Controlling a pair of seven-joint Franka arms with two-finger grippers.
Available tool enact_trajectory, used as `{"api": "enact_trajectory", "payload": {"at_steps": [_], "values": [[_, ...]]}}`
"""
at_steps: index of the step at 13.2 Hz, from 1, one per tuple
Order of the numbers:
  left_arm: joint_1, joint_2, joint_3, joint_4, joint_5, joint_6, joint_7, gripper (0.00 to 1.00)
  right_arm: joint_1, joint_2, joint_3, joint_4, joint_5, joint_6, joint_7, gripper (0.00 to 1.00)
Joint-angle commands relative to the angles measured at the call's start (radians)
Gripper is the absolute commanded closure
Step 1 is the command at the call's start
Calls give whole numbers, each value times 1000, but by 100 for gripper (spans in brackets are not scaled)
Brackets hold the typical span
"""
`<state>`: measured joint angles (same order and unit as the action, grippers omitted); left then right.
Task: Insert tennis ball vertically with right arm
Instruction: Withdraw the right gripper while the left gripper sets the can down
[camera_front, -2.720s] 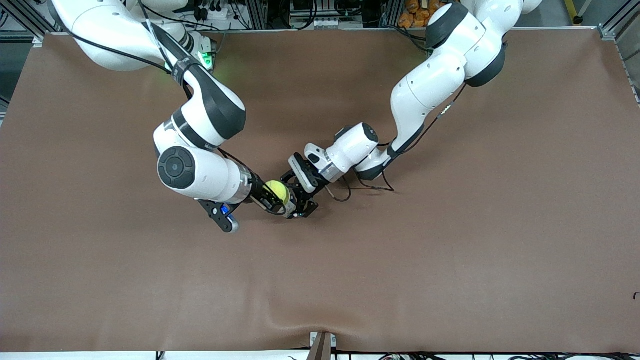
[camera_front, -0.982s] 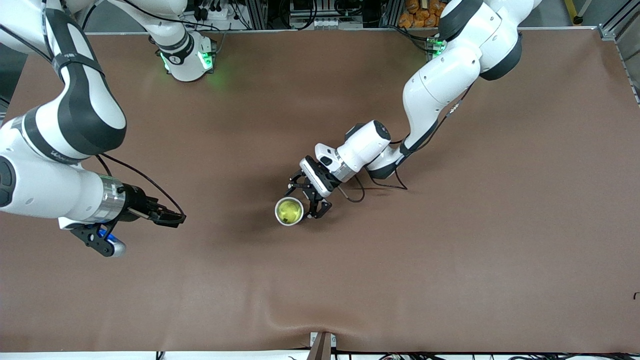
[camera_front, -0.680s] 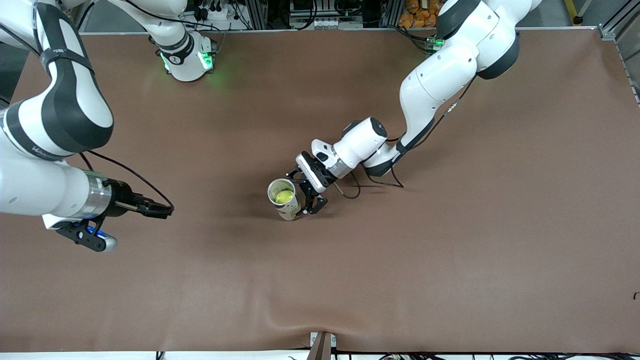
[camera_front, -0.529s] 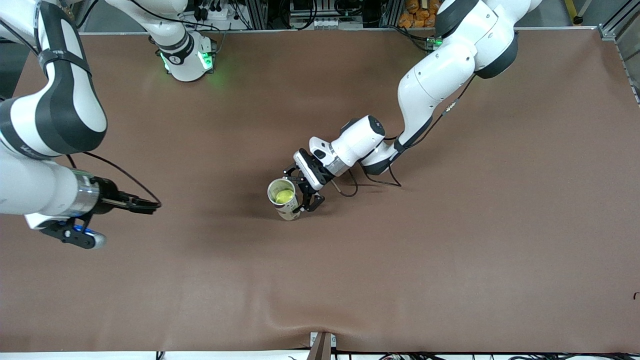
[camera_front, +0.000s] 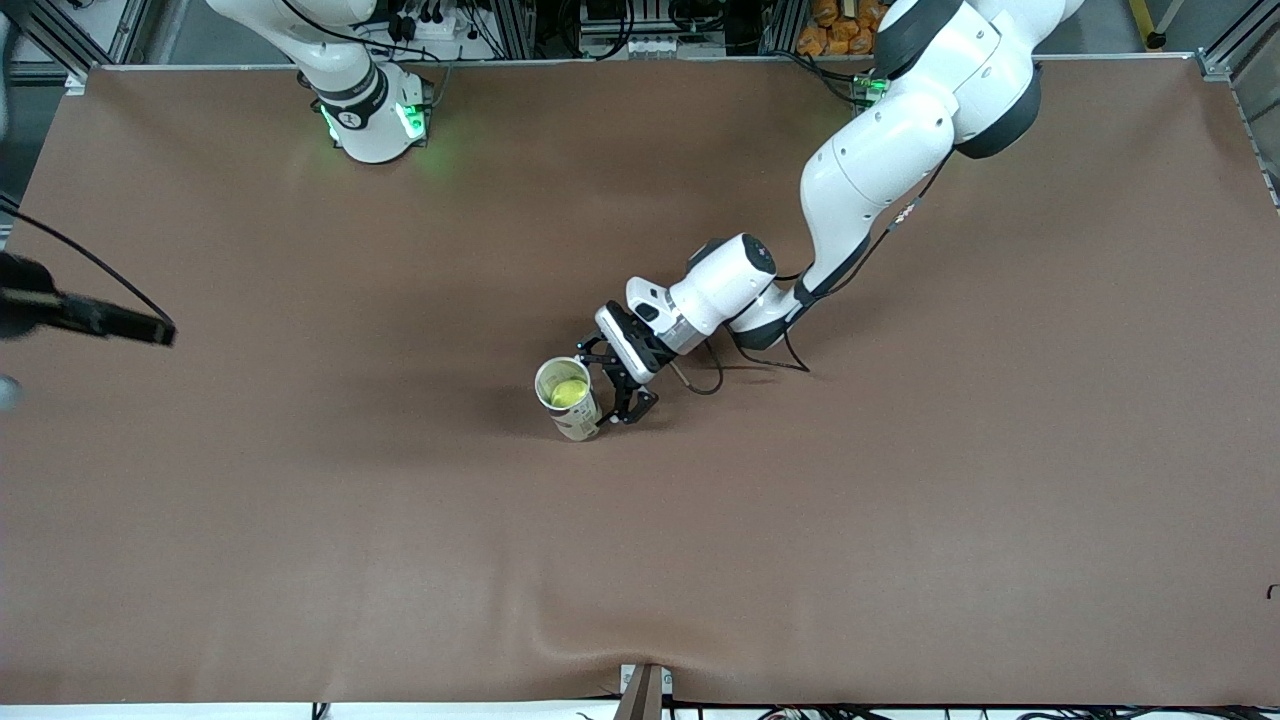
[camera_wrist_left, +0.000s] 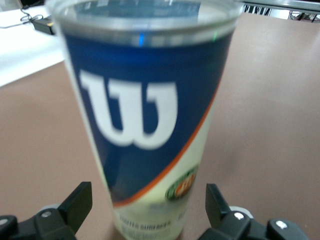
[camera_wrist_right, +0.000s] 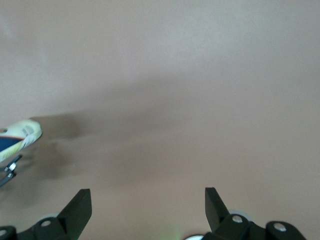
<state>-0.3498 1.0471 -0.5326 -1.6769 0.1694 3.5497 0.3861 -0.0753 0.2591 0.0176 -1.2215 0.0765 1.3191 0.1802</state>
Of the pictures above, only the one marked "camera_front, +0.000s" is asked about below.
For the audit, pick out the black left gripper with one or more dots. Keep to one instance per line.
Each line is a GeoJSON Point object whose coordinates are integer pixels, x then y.
{"type": "Point", "coordinates": [641, 358]}

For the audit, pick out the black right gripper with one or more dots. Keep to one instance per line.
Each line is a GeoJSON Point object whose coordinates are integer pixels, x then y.
{"type": "Point", "coordinates": [30, 306]}

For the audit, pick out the yellow tennis ball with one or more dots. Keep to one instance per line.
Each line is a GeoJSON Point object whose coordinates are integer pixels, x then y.
{"type": "Point", "coordinates": [568, 392]}

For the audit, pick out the white blue tennis ball can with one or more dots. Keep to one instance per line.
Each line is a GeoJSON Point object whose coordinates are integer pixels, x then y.
{"type": "Point", "coordinates": [580, 425]}

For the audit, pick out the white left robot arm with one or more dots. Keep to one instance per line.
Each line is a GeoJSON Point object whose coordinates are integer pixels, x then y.
{"type": "Point", "coordinates": [870, 170]}

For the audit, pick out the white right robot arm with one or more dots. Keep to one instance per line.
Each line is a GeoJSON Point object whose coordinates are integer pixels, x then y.
{"type": "Point", "coordinates": [370, 125]}

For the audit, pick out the brown table mat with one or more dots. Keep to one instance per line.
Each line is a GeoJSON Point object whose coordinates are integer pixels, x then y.
{"type": "Point", "coordinates": [900, 500]}

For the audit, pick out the white connector block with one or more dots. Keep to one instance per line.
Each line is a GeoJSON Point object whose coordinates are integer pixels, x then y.
{"type": "Point", "coordinates": [670, 47]}

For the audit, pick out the aluminium upright profile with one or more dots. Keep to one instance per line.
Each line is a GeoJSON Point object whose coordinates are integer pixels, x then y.
{"type": "Point", "coordinates": [512, 30]}
{"type": "Point", "coordinates": [780, 25]}

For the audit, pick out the white power strip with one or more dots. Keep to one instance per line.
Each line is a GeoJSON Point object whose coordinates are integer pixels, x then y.
{"type": "Point", "coordinates": [430, 28]}

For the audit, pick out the pile of orange objects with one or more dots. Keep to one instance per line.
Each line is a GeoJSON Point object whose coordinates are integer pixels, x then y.
{"type": "Point", "coordinates": [825, 40]}

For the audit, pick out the yellow black object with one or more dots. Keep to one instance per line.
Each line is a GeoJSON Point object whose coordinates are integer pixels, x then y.
{"type": "Point", "coordinates": [1148, 25]}

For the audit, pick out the white corner bracket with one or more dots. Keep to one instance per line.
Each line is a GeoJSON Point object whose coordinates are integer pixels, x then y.
{"type": "Point", "coordinates": [76, 82]}

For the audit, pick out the aluminium frame profile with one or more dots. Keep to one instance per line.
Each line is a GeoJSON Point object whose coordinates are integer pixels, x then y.
{"type": "Point", "coordinates": [60, 45]}
{"type": "Point", "coordinates": [1225, 60]}

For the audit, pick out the camera mount post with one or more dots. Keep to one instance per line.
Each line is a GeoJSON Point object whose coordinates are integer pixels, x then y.
{"type": "Point", "coordinates": [645, 700]}

